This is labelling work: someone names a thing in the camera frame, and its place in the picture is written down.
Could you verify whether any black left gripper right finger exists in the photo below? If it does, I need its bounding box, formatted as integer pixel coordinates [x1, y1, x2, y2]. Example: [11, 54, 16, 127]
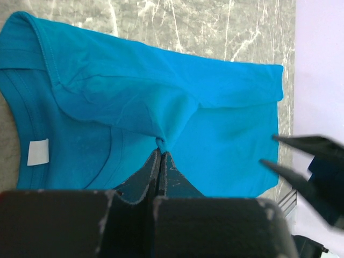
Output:
[158, 152, 205, 199]

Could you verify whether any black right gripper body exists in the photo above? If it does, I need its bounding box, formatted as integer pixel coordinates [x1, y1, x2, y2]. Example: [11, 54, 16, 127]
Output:
[308, 156, 343, 210]

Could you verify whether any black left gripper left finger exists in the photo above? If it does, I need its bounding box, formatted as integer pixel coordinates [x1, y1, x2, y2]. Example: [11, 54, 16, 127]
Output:
[113, 149, 161, 205]

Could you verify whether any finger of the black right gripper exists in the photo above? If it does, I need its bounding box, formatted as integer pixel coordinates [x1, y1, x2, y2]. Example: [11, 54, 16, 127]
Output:
[272, 135, 343, 163]
[260, 159, 343, 228]

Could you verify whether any blue t shirt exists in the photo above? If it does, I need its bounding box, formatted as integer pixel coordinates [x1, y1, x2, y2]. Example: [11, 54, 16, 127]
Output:
[1, 11, 283, 197]

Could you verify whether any aluminium frame rail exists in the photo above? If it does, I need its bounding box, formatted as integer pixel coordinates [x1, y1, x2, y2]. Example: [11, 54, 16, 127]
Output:
[277, 189, 297, 218]

